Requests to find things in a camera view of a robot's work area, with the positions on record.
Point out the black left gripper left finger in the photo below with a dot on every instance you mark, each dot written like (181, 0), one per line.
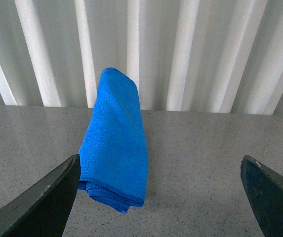
(44, 208)

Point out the white pleated curtain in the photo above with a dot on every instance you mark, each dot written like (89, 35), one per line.
(219, 56)

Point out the blue microfiber cloth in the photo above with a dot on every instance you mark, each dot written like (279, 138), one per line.
(113, 154)

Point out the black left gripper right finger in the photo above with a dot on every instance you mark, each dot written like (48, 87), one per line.
(264, 190)

